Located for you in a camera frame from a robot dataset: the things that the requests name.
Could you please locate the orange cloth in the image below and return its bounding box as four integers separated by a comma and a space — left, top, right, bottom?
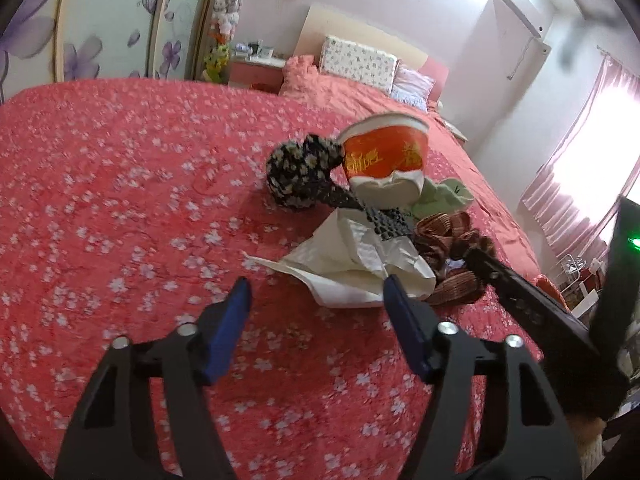
532, 274, 571, 311

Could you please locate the pink striped pillow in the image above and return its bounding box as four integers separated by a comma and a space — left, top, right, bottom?
390, 66, 436, 111

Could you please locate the wardrobe with purple flower doors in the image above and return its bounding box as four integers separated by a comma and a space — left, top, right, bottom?
0, 0, 226, 103

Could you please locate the white standing air conditioner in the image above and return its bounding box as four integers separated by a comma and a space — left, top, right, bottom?
467, 0, 553, 161

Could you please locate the pink and white nightstand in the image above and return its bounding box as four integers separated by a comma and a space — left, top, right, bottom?
227, 55, 287, 93

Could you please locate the white wire rack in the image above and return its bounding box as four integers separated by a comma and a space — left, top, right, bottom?
555, 252, 608, 311

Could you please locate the red floral bedspread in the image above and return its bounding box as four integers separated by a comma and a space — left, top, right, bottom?
0, 77, 546, 480

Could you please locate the black floral sock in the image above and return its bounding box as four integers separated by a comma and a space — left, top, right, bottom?
265, 133, 346, 211

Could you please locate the orange instant noodle cup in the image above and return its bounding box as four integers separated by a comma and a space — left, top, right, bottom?
337, 113, 430, 206

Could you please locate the beige and pink headboard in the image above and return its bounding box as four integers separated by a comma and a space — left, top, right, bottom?
292, 2, 451, 103

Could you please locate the salmon crumpled duvet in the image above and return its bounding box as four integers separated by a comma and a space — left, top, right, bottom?
277, 55, 468, 146

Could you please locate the white floral pillow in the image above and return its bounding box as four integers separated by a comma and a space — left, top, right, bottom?
318, 35, 401, 96

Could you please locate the column of plush toys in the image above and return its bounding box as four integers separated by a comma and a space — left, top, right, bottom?
204, 0, 248, 83

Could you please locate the light green sock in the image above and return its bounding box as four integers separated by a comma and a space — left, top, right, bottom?
410, 176, 475, 218

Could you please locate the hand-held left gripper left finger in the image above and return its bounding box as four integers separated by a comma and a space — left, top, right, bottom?
54, 276, 253, 480

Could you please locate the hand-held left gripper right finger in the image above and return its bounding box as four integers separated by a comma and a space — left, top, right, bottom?
382, 274, 583, 480

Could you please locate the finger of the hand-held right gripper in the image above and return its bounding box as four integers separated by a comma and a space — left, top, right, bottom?
464, 247, 568, 341
320, 187, 418, 243

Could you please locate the pink curtain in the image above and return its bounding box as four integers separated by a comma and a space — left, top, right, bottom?
520, 52, 640, 261

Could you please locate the white tissue paper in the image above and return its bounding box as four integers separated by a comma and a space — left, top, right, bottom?
245, 208, 437, 308

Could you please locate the brown striped sock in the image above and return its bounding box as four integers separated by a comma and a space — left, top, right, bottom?
412, 211, 498, 307

